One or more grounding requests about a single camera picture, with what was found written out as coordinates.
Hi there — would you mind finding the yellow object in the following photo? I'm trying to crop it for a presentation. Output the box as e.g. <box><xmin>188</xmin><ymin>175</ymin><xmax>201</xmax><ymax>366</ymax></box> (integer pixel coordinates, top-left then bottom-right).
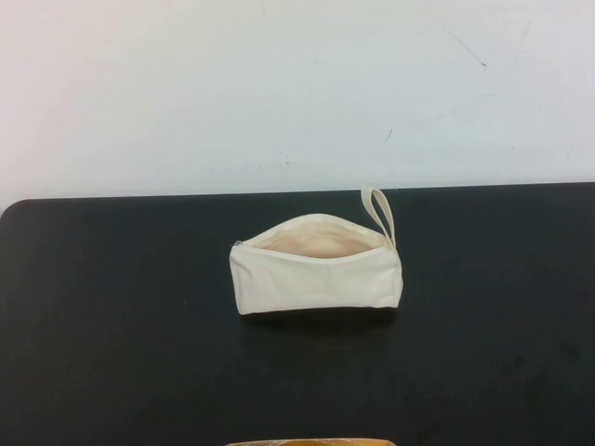
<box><xmin>225</xmin><ymin>436</ymin><xmax>396</xmax><ymax>446</ymax></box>

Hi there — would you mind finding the cream canvas pencil case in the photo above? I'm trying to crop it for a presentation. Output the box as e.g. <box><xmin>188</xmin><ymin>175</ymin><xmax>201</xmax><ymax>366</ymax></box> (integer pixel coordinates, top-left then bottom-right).
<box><xmin>229</xmin><ymin>185</ymin><xmax>403</xmax><ymax>322</ymax></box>

